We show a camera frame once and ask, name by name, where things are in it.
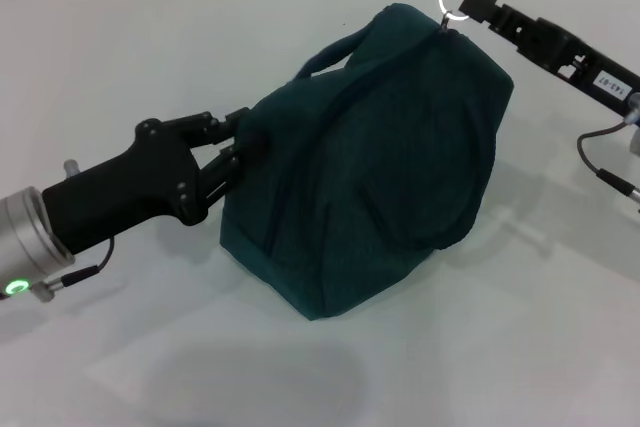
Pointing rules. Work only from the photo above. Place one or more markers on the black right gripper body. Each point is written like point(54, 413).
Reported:
point(590, 69)

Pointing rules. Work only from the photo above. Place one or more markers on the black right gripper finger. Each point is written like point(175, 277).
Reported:
point(480, 4)

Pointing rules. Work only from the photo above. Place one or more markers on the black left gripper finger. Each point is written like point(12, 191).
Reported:
point(232, 159)
point(215, 123)

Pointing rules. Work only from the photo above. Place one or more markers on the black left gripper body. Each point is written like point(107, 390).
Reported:
point(130, 187)

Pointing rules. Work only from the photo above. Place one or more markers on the dark teal insulated lunch bag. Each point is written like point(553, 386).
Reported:
point(380, 172)

